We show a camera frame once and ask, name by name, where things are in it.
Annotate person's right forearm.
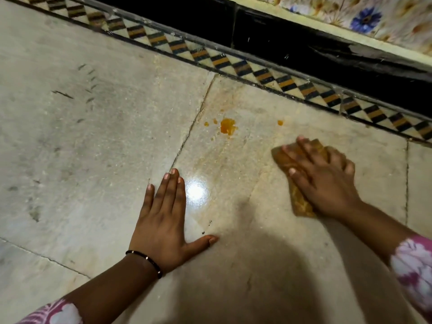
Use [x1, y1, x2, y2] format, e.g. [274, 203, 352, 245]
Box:
[332, 200, 418, 267]

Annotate pink white patterned sleeve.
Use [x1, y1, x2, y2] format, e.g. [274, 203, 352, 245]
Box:
[16, 298, 83, 324]
[389, 234, 432, 323]

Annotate floral patterned sheet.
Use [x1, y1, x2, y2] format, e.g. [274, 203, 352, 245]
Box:
[249, 0, 432, 57]

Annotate person's left hand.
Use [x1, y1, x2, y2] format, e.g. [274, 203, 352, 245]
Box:
[129, 169, 219, 275]

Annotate pink white patterned left sleeve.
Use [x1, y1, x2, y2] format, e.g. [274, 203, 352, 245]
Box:
[16, 298, 83, 324]

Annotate black beaded bracelet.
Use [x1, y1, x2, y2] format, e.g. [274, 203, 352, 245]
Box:
[126, 250, 163, 279]

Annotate black furniture base panel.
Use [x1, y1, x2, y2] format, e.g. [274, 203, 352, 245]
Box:
[88, 0, 432, 119]

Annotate person's left forearm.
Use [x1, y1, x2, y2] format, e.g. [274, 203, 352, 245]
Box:
[62, 254, 160, 324]

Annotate person's right hand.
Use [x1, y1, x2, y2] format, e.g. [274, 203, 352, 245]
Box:
[282, 136, 362, 220]

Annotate pink white patterned right sleeve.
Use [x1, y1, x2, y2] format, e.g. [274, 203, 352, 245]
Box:
[389, 234, 432, 323]

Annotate brown cleaning cloth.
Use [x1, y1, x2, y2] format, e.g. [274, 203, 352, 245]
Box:
[271, 139, 331, 218]

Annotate large orange spill blob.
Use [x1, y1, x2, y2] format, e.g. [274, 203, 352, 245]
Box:
[220, 118, 239, 136]

